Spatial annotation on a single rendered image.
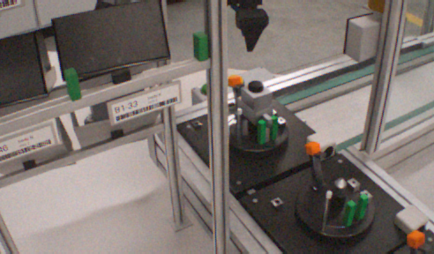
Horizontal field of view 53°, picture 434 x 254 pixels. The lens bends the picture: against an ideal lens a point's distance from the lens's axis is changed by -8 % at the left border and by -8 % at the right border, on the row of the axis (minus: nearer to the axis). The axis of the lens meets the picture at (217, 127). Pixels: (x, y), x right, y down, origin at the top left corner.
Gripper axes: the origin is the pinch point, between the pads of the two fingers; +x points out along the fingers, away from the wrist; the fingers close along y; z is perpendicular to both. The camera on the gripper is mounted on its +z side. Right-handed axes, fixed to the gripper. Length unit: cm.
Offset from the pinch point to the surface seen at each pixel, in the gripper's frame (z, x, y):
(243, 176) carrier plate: 4.0, 18.9, 25.1
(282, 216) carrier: -1.5, 19.4, 35.9
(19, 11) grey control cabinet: 144, 72, -251
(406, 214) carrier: -22.5, 17.7, 40.6
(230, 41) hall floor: -18, 103, -230
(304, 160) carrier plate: -8.5, 18.8, 21.8
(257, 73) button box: -4.3, 18.0, -13.6
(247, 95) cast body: 2.0, 7.4, 15.2
